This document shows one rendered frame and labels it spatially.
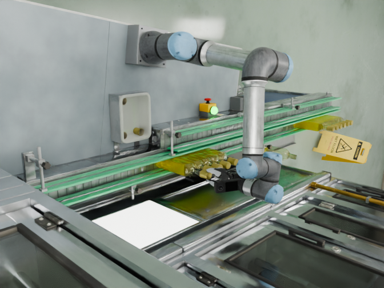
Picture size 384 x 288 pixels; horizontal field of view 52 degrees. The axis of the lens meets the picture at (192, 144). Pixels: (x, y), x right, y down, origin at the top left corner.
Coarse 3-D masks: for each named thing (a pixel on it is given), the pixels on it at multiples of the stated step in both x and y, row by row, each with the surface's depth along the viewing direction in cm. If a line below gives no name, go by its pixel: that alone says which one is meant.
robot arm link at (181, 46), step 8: (176, 32) 169; (184, 32) 168; (160, 40) 172; (168, 40) 168; (176, 40) 166; (184, 40) 168; (192, 40) 170; (160, 48) 172; (168, 48) 168; (176, 48) 166; (184, 48) 168; (192, 48) 171; (160, 56) 175; (168, 56) 172; (176, 56) 169; (184, 56) 169; (192, 56) 173
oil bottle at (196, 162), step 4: (180, 156) 193; (184, 156) 193; (188, 156) 193; (188, 160) 187; (192, 160) 187; (196, 160) 187; (200, 160) 187; (196, 164) 184; (200, 164) 185; (196, 168) 184
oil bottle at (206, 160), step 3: (189, 153) 198; (192, 153) 198; (189, 156) 194; (192, 156) 194; (195, 156) 194; (198, 156) 194; (201, 156) 194; (204, 156) 194; (201, 159) 189; (204, 159) 189; (207, 159) 189; (210, 159) 190; (204, 162) 188; (207, 162) 188
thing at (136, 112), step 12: (132, 96) 181; (144, 96) 189; (120, 108) 178; (132, 108) 191; (144, 108) 191; (120, 120) 180; (132, 120) 192; (144, 120) 193; (132, 132) 194; (144, 132) 195
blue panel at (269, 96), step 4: (268, 92) 340; (268, 96) 317; (272, 96) 317; (276, 96) 317; (280, 96) 317; (284, 96) 317; (288, 96) 317; (292, 96) 317; (296, 96) 317; (268, 100) 297; (272, 100) 297; (276, 100) 297
